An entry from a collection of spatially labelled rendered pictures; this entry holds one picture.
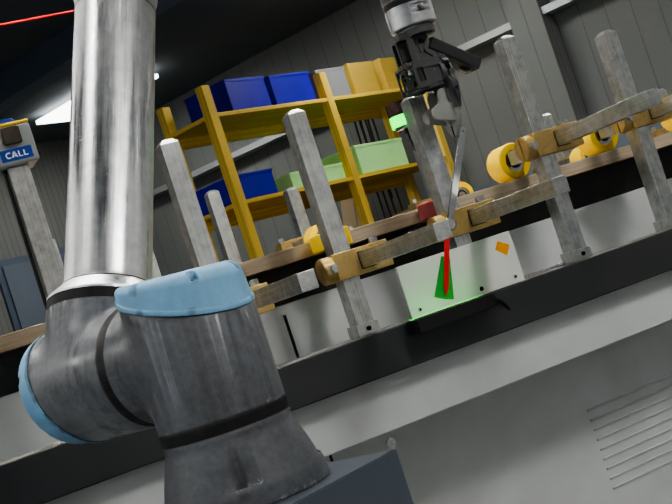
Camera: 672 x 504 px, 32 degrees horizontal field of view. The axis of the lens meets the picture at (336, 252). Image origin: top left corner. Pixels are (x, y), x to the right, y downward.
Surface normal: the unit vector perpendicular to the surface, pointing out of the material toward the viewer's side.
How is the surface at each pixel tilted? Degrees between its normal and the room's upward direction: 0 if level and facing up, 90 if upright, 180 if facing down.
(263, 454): 70
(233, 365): 90
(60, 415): 113
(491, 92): 90
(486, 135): 90
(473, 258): 90
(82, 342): 48
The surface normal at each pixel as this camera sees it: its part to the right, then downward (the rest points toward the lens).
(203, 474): -0.40, -0.25
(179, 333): -0.06, -0.01
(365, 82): 0.70, -0.26
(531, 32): -0.61, 0.18
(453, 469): 0.40, -0.16
